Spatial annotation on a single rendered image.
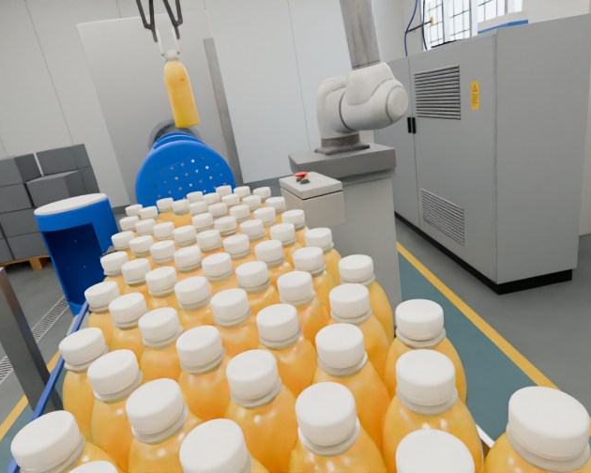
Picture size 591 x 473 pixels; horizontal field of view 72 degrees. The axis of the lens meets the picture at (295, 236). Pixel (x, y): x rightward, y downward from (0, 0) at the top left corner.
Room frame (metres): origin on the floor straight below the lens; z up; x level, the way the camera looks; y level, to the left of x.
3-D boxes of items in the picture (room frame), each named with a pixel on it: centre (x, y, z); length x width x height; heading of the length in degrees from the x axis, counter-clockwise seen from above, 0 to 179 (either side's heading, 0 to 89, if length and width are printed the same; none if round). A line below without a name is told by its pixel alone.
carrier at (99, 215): (1.71, 0.91, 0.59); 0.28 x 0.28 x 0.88
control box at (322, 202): (1.00, -0.05, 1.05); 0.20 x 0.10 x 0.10; 14
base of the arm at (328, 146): (1.67, -0.24, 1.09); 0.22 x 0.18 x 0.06; 11
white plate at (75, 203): (1.71, 0.91, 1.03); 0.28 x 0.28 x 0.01
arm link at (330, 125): (1.64, -0.25, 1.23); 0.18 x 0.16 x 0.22; 32
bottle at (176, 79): (1.29, 0.26, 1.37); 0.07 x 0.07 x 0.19
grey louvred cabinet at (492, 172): (3.18, -1.28, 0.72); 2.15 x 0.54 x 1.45; 3
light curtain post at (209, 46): (2.66, 0.31, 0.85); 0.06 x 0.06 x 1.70; 14
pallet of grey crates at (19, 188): (4.59, 2.84, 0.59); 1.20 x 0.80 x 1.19; 93
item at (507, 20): (2.38, -1.30, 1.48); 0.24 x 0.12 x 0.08; 11
